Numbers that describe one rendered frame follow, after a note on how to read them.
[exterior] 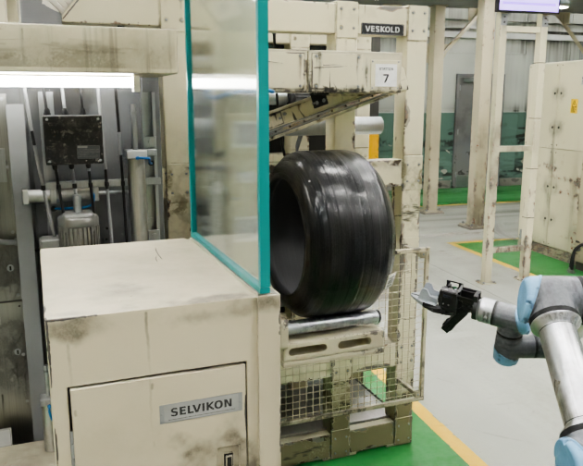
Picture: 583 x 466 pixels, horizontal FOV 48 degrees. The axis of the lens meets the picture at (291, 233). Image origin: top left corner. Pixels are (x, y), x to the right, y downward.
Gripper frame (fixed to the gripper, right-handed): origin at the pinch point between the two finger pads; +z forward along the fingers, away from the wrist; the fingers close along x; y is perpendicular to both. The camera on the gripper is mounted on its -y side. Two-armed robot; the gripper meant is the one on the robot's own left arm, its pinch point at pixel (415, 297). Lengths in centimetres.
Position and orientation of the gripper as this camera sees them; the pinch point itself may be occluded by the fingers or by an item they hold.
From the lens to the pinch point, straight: 210.1
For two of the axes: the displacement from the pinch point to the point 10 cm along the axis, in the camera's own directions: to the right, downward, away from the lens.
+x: -5.0, 4.2, -7.6
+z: -8.7, -2.2, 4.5
